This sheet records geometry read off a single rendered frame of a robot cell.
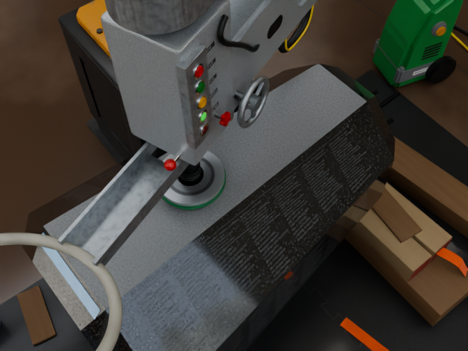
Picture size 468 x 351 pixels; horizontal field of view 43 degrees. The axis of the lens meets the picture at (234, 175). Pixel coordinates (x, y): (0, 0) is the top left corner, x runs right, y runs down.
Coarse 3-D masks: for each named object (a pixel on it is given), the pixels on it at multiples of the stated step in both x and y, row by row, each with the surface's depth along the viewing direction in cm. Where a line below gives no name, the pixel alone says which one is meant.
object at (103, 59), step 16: (64, 16) 254; (64, 32) 257; (80, 32) 248; (80, 48) 249; (96, 48) 243; (80, 64) 265; (96, 64) 241; (112, 64) 237; (80, 80) 283; (96, 80) 259; (112, 80) 233; (96, 96) 276; (112, 96) 250; (96, 112) 292; (112, 112) 266; (96, 128) 312; (112, 128) 285; (128, 128) 254; (112, 144) 302; (128, 144) 275
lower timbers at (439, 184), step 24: (408, 168) 280; (432, 168) 280; (408, 192) 283; (432, 192) 273; (456, 192) 272; (456, 216) 267; (360, 240) 261; (384, 264) 254; (432, 264) 251; (408, 288) 248; (432, 288) 244; (456, 288) 244; (432, 312) 242
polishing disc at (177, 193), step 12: (168, 156) 189; (204, 156) 189; (204, 168) 186; (216, 168) 186; (204, 180) 184; (216, 180) 183; (168, 192) 181; (180, 192) 181; (192, 192) 181; (204, 192) 181; (216, 192) 181; (180, 204) 179; (192, 204) 179
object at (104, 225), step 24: (144, 144) 162; (144, 168) 163; (120, 192) 158; (144, 192) 158; (96, 216) 154; (120, 216) 154; (144, 216) 154; (72, 240) 150; (96, 240) 150; (120, 240) 148; (96, 264) 142
